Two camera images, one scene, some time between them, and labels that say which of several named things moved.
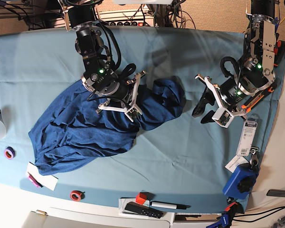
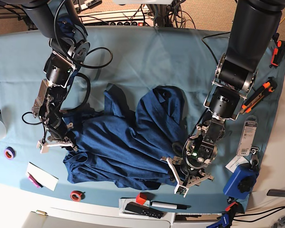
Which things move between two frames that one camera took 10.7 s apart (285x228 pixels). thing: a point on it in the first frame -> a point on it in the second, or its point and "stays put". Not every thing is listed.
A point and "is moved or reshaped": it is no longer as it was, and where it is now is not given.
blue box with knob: x=241 y=183 stays put
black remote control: x=143 y=209 stays put
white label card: x=234 y=162 stays put
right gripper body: x=223 y=116 -> x=181 y=188
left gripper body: x=132 y=110 -> x=43 y=145
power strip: x=135 y=17 stays put
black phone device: x=278 y=193 stays put
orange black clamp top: x=280 y=50 stays put
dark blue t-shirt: x=70 y=131 is moved or reshaped
